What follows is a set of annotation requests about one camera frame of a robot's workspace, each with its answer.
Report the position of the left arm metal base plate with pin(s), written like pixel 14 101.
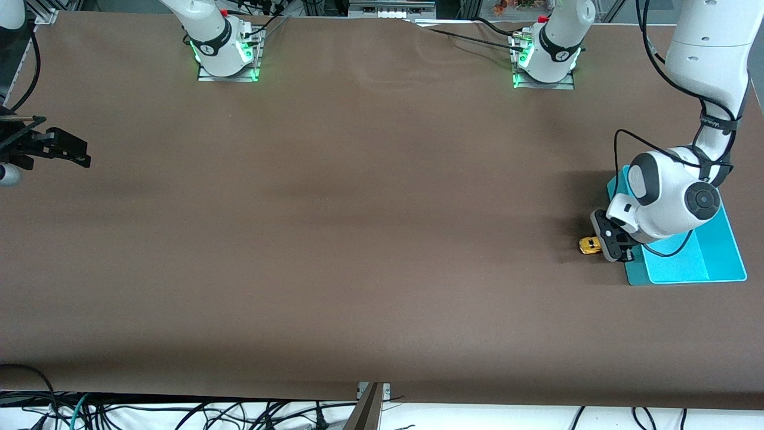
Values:
pixel 564 85

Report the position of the teal plastic bin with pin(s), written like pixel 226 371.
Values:
pixel 716 257

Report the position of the orange background clutter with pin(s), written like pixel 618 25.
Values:
pixel 513 6

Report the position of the grey electronics box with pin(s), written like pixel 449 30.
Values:
pixel 391 9

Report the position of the yellow beetle toy car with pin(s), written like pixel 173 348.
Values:
pixel 590 246

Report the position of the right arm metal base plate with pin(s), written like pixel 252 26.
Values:
pixel 239 78

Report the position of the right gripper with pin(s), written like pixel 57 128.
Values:
pixel 13 145

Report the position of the metal table clamp bracket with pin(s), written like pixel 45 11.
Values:
pixel 365 413

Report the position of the aluminium frame corner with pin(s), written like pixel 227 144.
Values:
pixel 46 13

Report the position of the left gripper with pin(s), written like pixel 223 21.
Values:
pixel 625 254

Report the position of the brown table cover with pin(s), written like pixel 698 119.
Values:
pixel 382 179

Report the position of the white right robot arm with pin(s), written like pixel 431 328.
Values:
pixel 209 36

